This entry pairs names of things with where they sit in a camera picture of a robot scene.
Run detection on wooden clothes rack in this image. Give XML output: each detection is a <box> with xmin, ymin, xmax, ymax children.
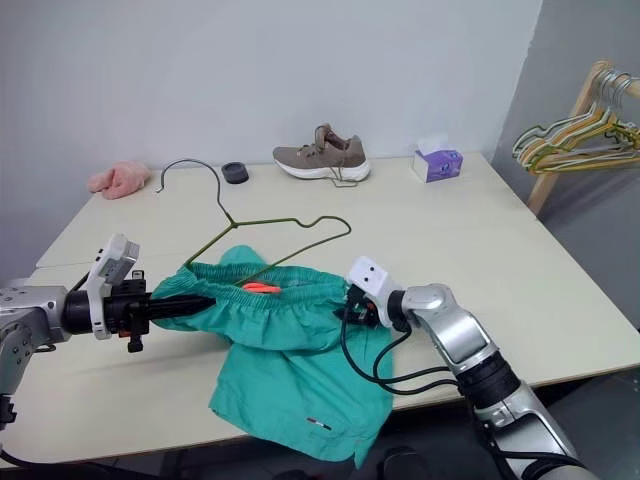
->
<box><xmin>526</xmin><ymin>60</ymin><xmax>640</xmax><ymax>215</ymax></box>

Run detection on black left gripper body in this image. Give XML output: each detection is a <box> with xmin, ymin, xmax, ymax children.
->
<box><xmin>102</xmin><ymin>269</ymin><xmax>152</xmax><ymax>354</ymax></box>

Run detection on dark rounded shape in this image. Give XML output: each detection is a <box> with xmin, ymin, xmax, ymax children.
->
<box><xmin>381</xmin><ymin>445</ymin><xmax>427</xmax><ymax>480</ymax></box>

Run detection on brown sneaker white sole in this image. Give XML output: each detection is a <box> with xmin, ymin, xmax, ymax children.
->
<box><xmin>272</xmin><ymin>122</ymin><xmax>373</xmax><ymax>190</ymax></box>

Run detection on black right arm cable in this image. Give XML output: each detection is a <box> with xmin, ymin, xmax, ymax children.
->
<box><xmin>339</xmin><ymin>317</ymin><xmax>464</xmax><ymax>398</ymax></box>

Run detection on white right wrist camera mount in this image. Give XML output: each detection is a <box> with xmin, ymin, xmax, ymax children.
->
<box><xmin>345</xmin><ymin>255</ymin><xmax>404</xmax><ymax>329</ymax></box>

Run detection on orange drawstring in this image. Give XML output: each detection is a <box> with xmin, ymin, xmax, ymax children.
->
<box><xmin>241</xmin><ymin>281</ymin><xmax>283</xmax><ymax>297</ymax></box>

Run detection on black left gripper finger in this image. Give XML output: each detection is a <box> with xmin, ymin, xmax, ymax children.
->
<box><xmin>147</xmin><ymin>294</ymin><xmax>218</xmax><ymax>308</ymax></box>
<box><xmin>147</xmin><ymin>304</ymin><xmax>215</xmax><ymax>320</ymax></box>

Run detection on olive green wire hanger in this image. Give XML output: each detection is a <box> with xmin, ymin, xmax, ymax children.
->
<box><xmin>154</xmin><ymin>158</ymin><xmax>353</xmax><ymax>292</ymax></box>

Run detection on pink fluffy cloth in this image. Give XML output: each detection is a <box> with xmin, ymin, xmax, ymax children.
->
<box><xmin>87</xmin><ymin>160</ymin><xmax>151</xmax><ymax>202</ymax></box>

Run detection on green shorts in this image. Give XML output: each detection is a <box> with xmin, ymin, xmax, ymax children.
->
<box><xmin>149</xmin><ymin>243</ymin><xmax>397</xmax><ymax>471</ymax></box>

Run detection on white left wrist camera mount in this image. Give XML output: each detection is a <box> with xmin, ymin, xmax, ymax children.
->
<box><xmin>84</xmin><ymin>232</ymin><xmax>142</xmax><ymax>342</ymax></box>

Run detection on black round dish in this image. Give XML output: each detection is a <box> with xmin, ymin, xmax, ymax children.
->
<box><xmin>220</xmin><ymin>160</ymin><xmax>250</xmax><ymax>185</ymax></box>

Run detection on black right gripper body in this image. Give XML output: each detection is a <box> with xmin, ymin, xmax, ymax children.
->
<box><xmin>333</xmin><ymin>283</ymin><xmax>380</xmax><ymax>329</ymax></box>

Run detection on purple tissue pack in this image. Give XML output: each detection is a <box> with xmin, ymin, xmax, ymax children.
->
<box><xmin>410</xmin><ymin>133</ymin><xmax>465</xmax><ymax>185</ymax></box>

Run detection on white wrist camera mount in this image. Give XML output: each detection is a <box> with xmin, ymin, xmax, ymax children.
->
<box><xmin>345</xmin><ymin>255</ymin><xmax>404</xmax><ymax>329</ymax></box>
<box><xmin>84</xmin><ymin>232</ymin><xmax>142</xmax><ymax>342</ymax></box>

